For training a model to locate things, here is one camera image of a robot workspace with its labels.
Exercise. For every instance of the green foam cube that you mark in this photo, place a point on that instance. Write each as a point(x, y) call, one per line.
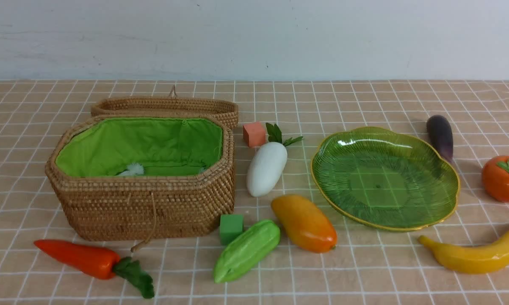
point(231, 226)

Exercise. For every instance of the orange yellow toy mango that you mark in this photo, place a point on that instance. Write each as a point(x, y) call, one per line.
point(305, 224)

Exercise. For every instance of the green toy cucumber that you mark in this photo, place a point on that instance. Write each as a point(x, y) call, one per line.
point(246, 251)

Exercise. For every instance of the white toy radish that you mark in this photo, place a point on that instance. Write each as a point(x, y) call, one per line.
point(268, 163)

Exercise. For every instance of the green leaf-shaped glass plate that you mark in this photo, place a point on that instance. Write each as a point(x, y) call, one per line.
point(385, 180)

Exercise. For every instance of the purple toy eggplant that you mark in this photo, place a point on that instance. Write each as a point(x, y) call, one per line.
point(441, 137)

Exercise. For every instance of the woven wicker basket green lining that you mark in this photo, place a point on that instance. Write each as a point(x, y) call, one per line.
point(144, 176)

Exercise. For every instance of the orange toy persimmon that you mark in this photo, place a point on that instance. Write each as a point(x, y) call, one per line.
point(495, 178)

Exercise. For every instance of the yellow toy banana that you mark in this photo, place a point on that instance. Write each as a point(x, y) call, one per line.
point(470, 260)

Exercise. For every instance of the orange foam cube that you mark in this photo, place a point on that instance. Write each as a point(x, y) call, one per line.
point(254, 134)

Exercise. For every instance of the woven wicker basket lid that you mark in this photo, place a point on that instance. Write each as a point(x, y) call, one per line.
point(223, 111)

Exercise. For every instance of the orange toy carrot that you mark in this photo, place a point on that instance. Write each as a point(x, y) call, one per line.
point(99, 262)

